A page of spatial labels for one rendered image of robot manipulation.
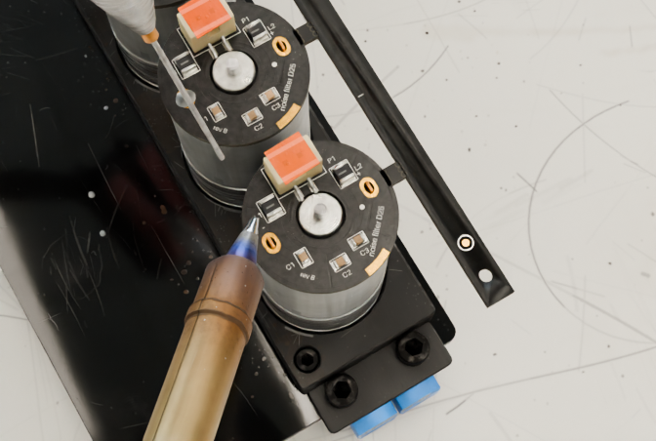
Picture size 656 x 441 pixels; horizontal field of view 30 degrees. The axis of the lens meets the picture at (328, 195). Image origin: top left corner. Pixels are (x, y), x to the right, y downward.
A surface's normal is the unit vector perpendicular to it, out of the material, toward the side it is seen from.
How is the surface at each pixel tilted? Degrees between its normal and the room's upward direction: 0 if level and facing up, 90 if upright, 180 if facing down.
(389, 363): 0
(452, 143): 0
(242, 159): 90
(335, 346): 0
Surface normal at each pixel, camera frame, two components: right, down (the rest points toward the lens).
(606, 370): 0.00, -0.25
